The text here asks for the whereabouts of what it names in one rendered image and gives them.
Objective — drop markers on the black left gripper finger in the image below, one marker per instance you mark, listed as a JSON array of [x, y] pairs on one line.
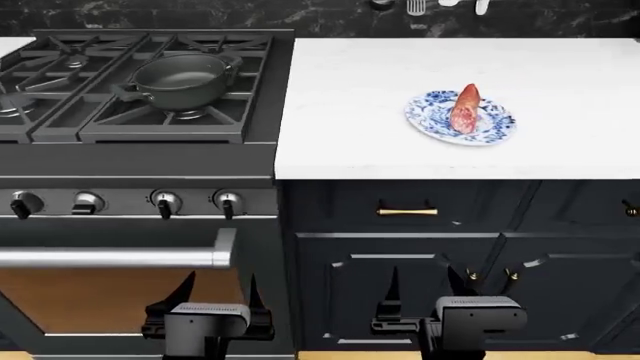
[[256, 302], [182, 294]]

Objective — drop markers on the blue white patterned plate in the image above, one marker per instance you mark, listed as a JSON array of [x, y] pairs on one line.
[[430, 123]]

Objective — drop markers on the dark steel gas range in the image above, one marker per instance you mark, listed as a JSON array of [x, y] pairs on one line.
[[140, 161]]

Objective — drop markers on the white hanging utensil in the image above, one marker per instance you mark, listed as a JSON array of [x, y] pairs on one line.
[[481, 6]]

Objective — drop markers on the black cast iron stove grate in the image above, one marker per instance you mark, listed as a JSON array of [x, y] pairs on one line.
[[65, 93], [220, 112]]

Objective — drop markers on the oven door glass window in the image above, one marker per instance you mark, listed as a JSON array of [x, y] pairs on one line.
[[100, 300]]

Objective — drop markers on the white slotted hanging spatula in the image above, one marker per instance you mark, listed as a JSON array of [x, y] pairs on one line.
[[416, 6]]

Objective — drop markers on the round gas burner head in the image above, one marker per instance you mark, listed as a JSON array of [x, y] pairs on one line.
[[6, 105], [189, 113], [75, 60]]

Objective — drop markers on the raw red meat piece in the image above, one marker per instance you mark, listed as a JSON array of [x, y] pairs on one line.
[[465, 110]]

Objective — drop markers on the silver black stove knob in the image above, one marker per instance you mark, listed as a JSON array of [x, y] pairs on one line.
[[165, 203], [88, 203], [228, 202], [22, 204]]

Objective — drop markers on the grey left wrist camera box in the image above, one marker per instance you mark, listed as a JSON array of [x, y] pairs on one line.
[[205, 322]]

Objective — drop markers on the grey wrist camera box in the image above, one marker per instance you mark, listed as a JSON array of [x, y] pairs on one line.
[[480, 318], [205, 322]]

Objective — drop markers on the white hanging spoon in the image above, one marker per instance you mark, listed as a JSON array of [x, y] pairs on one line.
[[449, 2]]

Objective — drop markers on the dark navy cabinet drawer front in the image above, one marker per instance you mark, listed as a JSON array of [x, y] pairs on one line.
[[350, 206], [580, 206]]

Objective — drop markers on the dark navy cabinet door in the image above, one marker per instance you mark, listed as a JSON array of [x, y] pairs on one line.
[[575, 270], [350, 292]]

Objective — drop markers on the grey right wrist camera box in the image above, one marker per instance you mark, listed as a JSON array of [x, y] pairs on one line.
[[480, 318]]

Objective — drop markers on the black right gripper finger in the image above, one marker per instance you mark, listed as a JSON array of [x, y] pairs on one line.
[[394, 287], [457, 283]]

